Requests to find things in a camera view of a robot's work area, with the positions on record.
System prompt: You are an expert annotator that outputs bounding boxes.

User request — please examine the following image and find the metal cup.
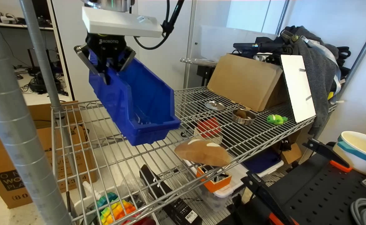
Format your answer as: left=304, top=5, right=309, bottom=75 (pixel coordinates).
left=232, top=108, right=257, bottom=127

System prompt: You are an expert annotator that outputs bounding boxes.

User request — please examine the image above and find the black equipment pile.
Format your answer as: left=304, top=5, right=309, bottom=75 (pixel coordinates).
left=232, top=37, right=287, bottom=57

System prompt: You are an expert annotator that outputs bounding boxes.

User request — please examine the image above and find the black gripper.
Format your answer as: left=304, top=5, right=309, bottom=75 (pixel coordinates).
left=74, top=33, right=138, bottom=85

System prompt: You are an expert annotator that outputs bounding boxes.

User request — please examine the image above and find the small brown cardboard piece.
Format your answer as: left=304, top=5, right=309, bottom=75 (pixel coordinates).
left=280, top=143, right=304, bottom=165

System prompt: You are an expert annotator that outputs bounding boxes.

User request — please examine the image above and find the silver wire shelf rack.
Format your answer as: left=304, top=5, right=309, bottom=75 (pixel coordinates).
left=50, top=85, right=340, bottom=225

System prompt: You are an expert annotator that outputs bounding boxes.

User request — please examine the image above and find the chrome rear shelf pole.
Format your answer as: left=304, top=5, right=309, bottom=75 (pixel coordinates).
left=184, top=0, right=199, bottom=90

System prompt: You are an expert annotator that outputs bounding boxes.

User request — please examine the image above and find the white rectangular board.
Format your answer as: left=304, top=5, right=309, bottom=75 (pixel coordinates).
left=280, top=54, right=318, bottom=124

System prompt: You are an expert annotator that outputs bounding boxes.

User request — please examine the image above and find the grey cloth jacket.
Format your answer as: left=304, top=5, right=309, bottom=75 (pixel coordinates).
left=280, top=25, right=353, bottom=137

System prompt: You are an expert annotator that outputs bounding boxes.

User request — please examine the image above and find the thin grey shelf pole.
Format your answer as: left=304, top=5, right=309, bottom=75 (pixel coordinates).
left=19, top=0, right=63, bottom=112

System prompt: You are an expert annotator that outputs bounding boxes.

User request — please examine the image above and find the green toy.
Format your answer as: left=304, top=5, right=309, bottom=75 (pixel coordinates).
left=267, top=113, right=289, bottom=127

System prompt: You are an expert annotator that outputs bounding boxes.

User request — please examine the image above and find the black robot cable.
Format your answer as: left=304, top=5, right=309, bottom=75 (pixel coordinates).
left=133, top=0, right=187, bottom=52

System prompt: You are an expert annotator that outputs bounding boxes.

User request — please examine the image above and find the orange and white object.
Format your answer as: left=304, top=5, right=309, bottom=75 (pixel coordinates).
left=194, top=165, right=234, bottom=194

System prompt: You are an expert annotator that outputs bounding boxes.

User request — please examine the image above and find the white cabinet with shelves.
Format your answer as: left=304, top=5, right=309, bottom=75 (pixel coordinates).
left=0, top=0, right=75, bottom=105

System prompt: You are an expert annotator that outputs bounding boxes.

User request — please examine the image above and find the flat brown cardboard box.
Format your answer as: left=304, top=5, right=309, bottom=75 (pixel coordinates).
left=207, top=54, right=285, bottom=114

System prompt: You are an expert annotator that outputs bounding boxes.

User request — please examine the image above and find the small metal bowl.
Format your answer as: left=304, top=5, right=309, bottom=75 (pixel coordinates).
left=204, top=99, right=227, bottom=113

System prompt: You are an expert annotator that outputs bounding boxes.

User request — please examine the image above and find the black workbench with orange clamps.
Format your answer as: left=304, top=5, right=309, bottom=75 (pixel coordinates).
left=228, top=139, right=366, bottom=225

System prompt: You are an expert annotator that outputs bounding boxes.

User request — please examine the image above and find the blue plastic bin tray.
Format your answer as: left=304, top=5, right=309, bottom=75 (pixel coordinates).
left=87, top=49, right=183, bottom=148

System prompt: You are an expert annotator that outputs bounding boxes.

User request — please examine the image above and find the black flat device with label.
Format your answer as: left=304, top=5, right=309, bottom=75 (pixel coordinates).
left=139, top=164, right=204, bottom=225

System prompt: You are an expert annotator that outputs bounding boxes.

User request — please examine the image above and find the thick grey shelf pole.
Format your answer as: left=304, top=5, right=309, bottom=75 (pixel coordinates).
left=0, top=0, right=74, bottom=225

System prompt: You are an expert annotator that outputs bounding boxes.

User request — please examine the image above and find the grey coiled hose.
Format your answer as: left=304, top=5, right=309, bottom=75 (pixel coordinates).
left=350, top=197, right=366, bottom=225

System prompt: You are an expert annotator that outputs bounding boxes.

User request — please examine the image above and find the red round object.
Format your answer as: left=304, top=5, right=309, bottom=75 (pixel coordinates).
left=197, top=117, right=224, bottom=140

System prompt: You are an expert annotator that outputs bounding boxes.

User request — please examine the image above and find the rainbow coloured toy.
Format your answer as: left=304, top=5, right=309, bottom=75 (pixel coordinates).
left=94, top=192, right=138, bottom=225

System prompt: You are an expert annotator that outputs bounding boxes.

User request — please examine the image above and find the white bowl with teal stripe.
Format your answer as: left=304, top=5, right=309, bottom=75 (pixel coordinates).
left=331, top=130, right=366, bottom=177

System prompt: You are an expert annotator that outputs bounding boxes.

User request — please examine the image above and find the dark blue storage item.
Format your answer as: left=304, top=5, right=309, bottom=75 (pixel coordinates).
left=243, top=149, right=284, bottom=174

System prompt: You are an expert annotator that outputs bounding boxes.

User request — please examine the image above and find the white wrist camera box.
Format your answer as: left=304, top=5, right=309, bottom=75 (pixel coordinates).
left=82, top=5, right=164, bottom=40

